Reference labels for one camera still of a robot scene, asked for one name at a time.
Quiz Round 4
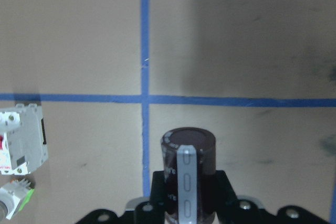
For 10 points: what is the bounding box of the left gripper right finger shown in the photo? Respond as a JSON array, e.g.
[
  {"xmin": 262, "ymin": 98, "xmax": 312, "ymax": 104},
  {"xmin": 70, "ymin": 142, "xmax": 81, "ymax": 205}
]
[{"xmin": 215, "ymin": 170, "xmax": 237, "ymax": 223}]

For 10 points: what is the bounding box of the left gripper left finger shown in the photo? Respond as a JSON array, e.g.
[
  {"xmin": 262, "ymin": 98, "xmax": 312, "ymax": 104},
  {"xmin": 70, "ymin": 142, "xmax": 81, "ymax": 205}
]
[{"xmin": 149, "ymin": 171, "xmax": 166, "ymax": 223}]

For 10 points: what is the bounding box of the white circuit breaker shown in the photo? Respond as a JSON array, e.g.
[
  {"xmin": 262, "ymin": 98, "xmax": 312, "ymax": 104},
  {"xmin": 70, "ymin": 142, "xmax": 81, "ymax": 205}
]
[{"xmin": 1, "ymin": 103, "xmax": 48, "ymax": 176}]

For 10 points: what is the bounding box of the green push button switch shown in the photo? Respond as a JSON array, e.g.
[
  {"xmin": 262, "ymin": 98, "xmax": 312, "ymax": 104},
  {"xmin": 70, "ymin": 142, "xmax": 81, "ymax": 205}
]
[{"xmin": 1, "ymin": 179, "xmax": 34, "ymax": 221}]

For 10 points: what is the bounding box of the dark cylindrical capacitor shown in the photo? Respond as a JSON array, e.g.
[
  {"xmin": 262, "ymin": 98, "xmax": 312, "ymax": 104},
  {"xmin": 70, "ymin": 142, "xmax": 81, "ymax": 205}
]
[{"xmin": 161, "ymin": 127, "xmax": 216, "ymax": 223}]

